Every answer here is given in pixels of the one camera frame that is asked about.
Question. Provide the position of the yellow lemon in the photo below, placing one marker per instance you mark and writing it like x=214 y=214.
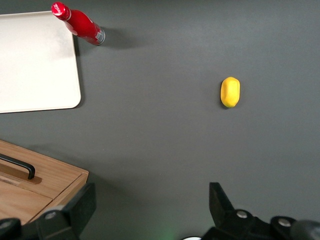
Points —
x=230 y=92

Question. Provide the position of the wooden drawer cabinet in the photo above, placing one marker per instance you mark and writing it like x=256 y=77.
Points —
x=50 y=172

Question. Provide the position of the red coke bottle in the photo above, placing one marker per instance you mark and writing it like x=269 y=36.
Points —
x=81 y=23

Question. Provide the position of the cream white plastic tray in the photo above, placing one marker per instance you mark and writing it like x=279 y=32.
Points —
x=35 y=65

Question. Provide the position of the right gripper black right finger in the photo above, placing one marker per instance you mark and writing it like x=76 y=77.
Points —
x=225 y=217

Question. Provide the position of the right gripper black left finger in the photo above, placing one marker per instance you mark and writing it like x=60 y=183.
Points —
x=75 y=215

